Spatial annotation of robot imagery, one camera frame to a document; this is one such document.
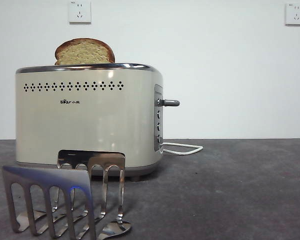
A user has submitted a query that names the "toasted bread slice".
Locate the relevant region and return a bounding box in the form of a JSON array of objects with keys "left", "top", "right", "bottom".
[{"left": 54, "top": 37, "right": 116, "bottom": 66}]

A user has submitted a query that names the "grey toaster lever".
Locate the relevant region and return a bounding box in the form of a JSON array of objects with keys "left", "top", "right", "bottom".
[{"left": 157, "top": 98, "right": 181, "bottom": 108}]

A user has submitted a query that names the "stainless steel toast rack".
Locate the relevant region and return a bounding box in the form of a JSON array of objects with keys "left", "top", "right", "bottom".
[{"left": 1, "top": 149, "right": 133, "bottom": 240}]

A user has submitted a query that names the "white wall socket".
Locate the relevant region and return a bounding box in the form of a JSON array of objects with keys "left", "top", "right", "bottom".
[
  {"left": 284, "top": 2, "right": 300, "bottom": 27},
  {"left": 69, "top": 0, "right": 92, "bottom": 25}
]

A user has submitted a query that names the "white power cable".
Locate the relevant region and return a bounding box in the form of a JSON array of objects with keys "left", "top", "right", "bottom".
[{"left": 161, "top": 141, "right": 204, "bottom": 157}]

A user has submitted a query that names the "cream two-slot toaster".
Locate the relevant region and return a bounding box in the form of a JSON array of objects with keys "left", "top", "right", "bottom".
[{"left": 14, "top": 62, "right": 165, "bottom": 182}]

